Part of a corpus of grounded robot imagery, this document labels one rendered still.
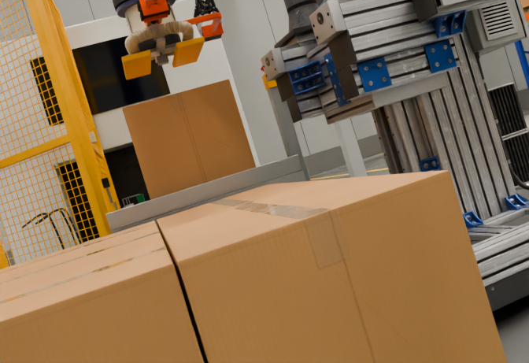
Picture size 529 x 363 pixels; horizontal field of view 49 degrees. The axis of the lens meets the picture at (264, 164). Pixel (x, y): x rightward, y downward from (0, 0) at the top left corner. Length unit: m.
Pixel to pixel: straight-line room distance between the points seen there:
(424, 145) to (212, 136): 0.74
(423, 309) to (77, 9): 10.80
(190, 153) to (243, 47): 9.58
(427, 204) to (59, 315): 0.50
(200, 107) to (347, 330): 1.43
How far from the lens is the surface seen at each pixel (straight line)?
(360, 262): 0.79
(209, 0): 2.51
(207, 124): 2.10
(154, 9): 1.93
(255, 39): 11.74
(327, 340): 0.79
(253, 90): 11.46
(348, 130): 5.17
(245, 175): 2.03
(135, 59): 2.02
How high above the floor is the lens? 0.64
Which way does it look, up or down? 1 degrees down
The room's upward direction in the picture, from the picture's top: 17 degrees counter-clockwise
